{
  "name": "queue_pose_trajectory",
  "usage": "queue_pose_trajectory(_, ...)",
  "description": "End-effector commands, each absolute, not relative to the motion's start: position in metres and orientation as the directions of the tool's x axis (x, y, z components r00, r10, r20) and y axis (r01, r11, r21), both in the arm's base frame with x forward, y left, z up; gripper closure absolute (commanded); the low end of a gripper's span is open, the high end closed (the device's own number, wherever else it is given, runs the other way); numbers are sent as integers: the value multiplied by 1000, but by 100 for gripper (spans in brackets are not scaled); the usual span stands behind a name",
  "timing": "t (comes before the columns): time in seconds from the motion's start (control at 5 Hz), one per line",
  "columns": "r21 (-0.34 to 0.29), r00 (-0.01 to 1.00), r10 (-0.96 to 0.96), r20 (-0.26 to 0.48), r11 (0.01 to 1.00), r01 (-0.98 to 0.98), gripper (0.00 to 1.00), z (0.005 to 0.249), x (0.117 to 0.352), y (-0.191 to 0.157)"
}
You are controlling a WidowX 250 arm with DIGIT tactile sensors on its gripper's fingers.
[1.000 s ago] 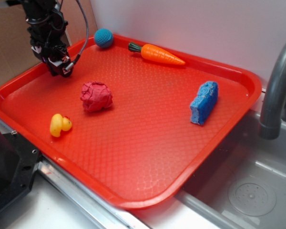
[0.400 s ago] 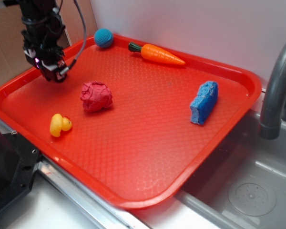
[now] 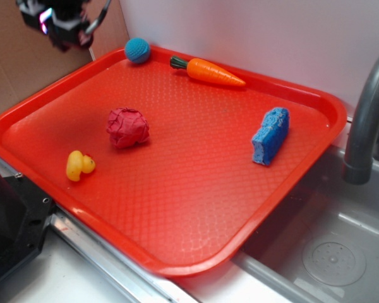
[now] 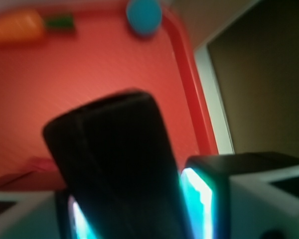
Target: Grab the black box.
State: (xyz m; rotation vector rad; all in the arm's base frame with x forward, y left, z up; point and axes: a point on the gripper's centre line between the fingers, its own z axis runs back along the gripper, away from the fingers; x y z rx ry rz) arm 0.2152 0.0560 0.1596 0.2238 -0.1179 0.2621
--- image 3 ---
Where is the brown cardboard panel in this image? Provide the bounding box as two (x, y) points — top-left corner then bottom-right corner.
(0, 1), (128, 114)

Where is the orange toy carrot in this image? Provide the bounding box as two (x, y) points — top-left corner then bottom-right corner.
(169, 56), (246, 87)

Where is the blue sponge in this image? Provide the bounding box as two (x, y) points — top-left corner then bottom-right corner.
(251, 107), (290, 166)

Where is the red plastic tray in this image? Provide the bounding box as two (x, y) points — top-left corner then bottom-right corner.
(0, 47), (347, 277)

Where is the yellow rubber duck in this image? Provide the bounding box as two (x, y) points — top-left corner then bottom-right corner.
(66, 150), (96, 182)

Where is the grey toy faucet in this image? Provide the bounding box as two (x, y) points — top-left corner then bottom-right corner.
(342, 58), (379, 185)

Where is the grey plastic sink basin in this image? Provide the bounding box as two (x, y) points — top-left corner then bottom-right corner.
(233, 148), (379, 302)

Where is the crumpled red paper ball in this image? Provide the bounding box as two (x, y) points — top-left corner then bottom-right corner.
(106, 107), (150, 149)

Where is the blue textured ball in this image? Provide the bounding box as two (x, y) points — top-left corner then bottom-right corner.
(124, 37), (151, 64)

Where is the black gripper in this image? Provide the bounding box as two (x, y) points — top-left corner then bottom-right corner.
(16, 1), (93, 52)

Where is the grey cable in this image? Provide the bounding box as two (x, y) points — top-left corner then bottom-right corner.
(84, 0), (112, 35)

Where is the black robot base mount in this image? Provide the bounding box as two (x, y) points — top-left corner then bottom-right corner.
(0, 174), (54, 283)

